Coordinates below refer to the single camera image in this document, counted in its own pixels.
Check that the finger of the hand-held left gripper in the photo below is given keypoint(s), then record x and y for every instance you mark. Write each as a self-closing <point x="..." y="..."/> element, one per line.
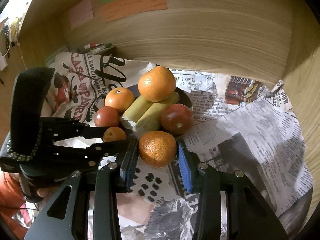
<point x="102" y="151"/>
<point x="82" y="131"/>

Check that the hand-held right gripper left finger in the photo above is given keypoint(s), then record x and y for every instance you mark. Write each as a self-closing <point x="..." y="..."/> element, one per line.
<point x="130" y="166"/>

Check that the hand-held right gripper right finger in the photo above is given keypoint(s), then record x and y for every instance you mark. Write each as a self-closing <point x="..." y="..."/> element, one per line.
<point x="184" y="170"/>

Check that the small orange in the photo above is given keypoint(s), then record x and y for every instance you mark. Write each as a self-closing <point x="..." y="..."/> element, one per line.
<point x="114" y="134"/>
<point x="157" y="149"/>

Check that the red tomato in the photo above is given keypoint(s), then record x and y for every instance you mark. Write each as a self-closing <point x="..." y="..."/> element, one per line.
<point x="176" y="119"/>
<point x="107" y="117"/>

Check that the medium orange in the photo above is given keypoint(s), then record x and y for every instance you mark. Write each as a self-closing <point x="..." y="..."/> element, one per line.
<point x="119" y="100"/>

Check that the yellow banana piece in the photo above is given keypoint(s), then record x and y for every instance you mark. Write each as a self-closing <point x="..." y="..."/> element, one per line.
<point x="150" y="117"/>
<point x="135" y="108"/>

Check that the dark grey plate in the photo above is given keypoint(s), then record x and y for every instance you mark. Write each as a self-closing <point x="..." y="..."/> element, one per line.
<point x="186" y="101"/>

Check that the large orange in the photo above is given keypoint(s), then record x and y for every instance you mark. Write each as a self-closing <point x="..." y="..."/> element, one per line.
<point x="156" y="83"/>

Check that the person's left forearm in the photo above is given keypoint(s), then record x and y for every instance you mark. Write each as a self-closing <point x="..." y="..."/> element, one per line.
<point x="11" y="195"/>

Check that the white hanging tag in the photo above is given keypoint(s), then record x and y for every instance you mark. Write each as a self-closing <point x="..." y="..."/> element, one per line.
<point x="2" y="62"/>

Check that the newspaper-print cloth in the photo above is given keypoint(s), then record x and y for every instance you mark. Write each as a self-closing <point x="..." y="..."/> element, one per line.
<point x="250" y="135"/>

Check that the dark polka-dot pouch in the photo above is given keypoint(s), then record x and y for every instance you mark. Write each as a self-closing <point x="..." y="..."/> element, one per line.
<point x="6" y="33"/>

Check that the pink sticky note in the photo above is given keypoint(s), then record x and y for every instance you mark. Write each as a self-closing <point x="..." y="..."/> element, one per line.
<point x="81" y="12"/>

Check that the orange sticky note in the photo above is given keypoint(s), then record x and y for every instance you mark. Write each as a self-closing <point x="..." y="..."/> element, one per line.
<point x="135" y="5"/>

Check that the wooden desk hutch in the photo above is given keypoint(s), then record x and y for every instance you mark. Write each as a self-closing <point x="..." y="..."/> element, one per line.
<point x="212" y="35"/>

